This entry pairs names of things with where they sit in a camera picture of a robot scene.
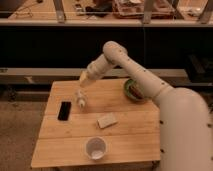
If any wooden folding table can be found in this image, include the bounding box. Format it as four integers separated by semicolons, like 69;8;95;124
31;79;160;168

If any white paper cup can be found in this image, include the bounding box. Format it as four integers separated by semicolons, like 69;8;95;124
85;137;107;160

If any small clear bottle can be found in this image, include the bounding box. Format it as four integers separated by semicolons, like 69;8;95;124
75;90;87;108

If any beige sponge block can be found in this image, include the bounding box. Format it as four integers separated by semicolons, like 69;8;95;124
97;113;117;129

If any green bowl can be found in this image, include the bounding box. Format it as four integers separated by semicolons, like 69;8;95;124
123;79;148;102

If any black smartphone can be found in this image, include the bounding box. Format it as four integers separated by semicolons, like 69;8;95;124
58;102;71;121

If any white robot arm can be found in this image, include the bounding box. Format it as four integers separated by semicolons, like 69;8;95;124
80;41;213;171

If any long grey shelf rail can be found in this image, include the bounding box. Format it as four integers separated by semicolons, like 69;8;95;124
0;68;187;84

